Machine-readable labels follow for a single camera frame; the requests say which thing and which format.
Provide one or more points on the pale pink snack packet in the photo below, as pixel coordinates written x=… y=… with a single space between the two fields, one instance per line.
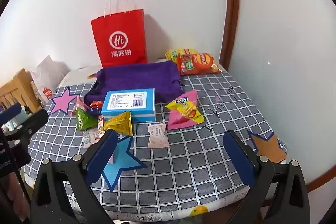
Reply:
x=157 y=136

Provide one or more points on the red paper bag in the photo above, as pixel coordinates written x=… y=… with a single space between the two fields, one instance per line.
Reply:
x=118 y=40

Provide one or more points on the yellow chip bag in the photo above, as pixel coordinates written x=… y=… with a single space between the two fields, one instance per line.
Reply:
x=174 y=53

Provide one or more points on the orange chip bag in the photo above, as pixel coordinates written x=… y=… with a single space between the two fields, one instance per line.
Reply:
x=199 y=64

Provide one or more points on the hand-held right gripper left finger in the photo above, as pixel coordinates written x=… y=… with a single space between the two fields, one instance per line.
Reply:
x=102 y=158

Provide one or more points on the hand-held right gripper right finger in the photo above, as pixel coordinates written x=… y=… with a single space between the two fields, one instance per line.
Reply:
x=240 y=158

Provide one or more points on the yellow triangular snack packet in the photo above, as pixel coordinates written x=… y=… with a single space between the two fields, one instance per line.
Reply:
x=119 y=124

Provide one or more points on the blue tissue pack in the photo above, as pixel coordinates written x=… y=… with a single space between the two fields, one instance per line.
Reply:
x=128 y=103

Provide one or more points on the white plastic bag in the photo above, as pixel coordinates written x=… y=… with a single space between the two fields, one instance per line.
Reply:
x=50 y=71

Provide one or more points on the wooden furniture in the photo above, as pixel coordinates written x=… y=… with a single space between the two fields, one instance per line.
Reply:
x=15 y=87

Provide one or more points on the brown wooden door frame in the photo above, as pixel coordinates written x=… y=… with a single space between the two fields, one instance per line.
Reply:
x=231 y=3

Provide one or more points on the grey checked bed sheet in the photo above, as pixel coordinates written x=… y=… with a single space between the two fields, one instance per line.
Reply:
x=183 y=161

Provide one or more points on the purple cloth-covered box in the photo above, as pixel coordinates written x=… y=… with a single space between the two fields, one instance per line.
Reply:
x=136 y=77

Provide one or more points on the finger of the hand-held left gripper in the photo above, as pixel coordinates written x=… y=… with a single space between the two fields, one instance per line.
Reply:
x=34 y=123
x=10 y=112

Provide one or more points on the pink and yellow snack packet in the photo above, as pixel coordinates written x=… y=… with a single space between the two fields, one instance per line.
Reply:
x=183 y=111

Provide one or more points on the person's left forearm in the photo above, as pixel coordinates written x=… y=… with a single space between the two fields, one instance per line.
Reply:
x=13 y=200

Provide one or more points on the dark blue snack packet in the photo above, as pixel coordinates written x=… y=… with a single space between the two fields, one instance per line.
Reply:
x=93 y=111

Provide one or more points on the green snack packet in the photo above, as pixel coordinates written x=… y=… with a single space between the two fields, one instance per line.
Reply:
x=82 y=120

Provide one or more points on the white and red snack packet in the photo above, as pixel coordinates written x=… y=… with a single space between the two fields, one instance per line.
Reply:
x=101 y=124
x=90 y=137

